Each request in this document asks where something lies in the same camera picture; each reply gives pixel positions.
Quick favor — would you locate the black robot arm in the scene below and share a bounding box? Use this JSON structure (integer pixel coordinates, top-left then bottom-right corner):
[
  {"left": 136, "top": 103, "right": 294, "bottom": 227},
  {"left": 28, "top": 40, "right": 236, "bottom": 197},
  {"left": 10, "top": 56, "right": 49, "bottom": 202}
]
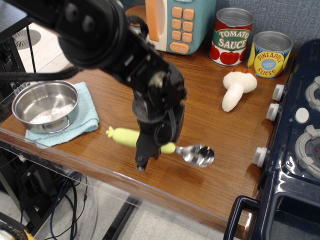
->
[{"left": 0, "top": 0, "right": 187, "bottom": 171}]

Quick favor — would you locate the stainless steel pot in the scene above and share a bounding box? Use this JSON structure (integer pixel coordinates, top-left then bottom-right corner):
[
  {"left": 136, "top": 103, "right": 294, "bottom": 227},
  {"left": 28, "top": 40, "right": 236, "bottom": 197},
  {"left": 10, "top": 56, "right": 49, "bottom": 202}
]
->
[{"left": 11, "top": 80, "right": 80, "bottom": 134}]

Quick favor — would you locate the toy microwave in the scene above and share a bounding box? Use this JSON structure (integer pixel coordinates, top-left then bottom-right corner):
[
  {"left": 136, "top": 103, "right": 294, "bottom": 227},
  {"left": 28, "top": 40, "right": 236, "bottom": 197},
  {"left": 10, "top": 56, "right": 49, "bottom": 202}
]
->
[{"left": 121, "top": 0, "right": 216, "bottom": 55}]

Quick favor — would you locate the plush white mushroom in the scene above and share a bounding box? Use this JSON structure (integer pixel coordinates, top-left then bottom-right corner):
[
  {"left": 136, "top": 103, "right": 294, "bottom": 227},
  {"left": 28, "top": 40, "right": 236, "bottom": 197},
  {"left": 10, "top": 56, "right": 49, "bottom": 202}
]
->
[{"left": 222, "top": 67, "right": 258, "bottom": 112}]

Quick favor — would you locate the light blue cloth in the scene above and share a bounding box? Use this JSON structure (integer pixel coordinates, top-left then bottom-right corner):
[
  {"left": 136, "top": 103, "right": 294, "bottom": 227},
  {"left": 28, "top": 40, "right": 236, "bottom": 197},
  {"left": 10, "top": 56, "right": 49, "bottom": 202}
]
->
[{"left": 25, "top": 82, "right": 100, "bottom": 149}]

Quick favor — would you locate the black side table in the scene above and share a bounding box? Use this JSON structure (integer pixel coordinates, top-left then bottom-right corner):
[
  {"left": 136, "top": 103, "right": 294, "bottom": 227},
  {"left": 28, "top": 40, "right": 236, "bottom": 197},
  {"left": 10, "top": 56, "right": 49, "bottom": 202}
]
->
[{"left": 0, "top": 14, "right": 33, "bottom": 101}]

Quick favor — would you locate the dark blue toy stove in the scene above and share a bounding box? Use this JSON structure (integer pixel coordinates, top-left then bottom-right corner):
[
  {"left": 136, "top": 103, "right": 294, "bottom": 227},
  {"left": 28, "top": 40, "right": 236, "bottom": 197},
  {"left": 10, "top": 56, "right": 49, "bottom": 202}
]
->
[{"left": 224, "top": 39, "right": 320, "bottom": 240}]

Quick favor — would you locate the black cable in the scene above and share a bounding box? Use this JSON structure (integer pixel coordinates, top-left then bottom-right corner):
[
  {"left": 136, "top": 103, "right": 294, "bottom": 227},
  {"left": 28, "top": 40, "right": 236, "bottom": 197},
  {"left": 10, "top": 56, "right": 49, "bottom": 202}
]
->
[{"left": 42, "top": 174, "right": 88, "bottom": 240}]

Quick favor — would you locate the blue cable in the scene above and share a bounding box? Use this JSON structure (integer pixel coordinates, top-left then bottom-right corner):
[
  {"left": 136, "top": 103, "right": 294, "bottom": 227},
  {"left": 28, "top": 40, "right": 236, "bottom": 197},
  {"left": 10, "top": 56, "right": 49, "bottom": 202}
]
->
[{"left": 49, "top": 177, "right": 78, "bottom": 240}]

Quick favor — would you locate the pineapple slices can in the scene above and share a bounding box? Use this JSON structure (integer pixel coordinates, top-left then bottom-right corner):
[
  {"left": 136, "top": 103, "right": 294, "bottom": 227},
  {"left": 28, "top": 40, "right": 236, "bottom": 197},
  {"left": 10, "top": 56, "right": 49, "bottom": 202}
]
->
[{"left": 247, "top": 31, "right": 294, "bottom": 79}]

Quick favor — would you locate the tomato sauce can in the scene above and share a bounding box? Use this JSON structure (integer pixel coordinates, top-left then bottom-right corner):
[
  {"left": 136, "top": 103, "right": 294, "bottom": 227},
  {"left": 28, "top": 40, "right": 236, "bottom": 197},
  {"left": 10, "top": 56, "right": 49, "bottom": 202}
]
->
[{"left": 209, "top": 7, "right": 254, "bottom": 66}]

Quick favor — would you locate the spoon with green handle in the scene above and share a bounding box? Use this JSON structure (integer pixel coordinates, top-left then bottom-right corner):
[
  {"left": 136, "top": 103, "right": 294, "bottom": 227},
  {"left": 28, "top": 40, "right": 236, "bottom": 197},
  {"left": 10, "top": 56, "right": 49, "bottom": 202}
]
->
[{"left": 105, "top": 126, "right": 215, "bottom": 168}]

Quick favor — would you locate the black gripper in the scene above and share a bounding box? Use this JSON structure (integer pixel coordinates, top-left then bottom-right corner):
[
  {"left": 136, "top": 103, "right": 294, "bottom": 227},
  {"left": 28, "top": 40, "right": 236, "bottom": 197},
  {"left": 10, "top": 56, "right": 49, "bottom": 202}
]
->
[{"left": 132, "top": 100, "right": 185, "bottom": 172}]

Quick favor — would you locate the white stove knob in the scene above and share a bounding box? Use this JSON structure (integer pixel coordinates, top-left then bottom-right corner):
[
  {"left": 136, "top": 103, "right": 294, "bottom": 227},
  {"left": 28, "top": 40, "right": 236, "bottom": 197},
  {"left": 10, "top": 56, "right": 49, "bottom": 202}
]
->
[
  {"left": 253, "top": 147, "right": 268, "bottom": 168},
  {"left": 272, "top": 84, "right": 285, "bottom": 102},
  {"left": 266, "top": 103, "right": 280, "bottom": 122}
]

